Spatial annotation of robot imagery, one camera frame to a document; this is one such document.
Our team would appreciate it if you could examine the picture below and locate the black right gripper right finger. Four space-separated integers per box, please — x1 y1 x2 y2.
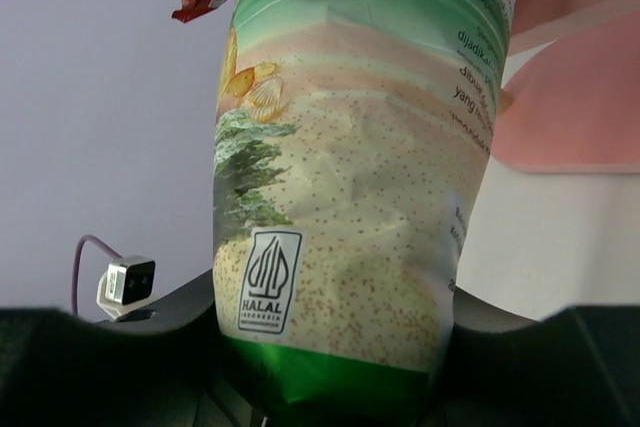
424 291 639 426

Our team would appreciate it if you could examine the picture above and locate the green Chuba chips bag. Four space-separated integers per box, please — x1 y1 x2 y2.
214 0 515 408

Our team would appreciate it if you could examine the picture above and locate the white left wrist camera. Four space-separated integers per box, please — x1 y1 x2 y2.
96 255 157 320

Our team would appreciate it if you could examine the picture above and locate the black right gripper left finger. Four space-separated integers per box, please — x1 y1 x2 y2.
1 272 269 426

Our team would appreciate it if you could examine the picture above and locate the pink three-tier shelf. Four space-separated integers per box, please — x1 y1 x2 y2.
492 0 639 174

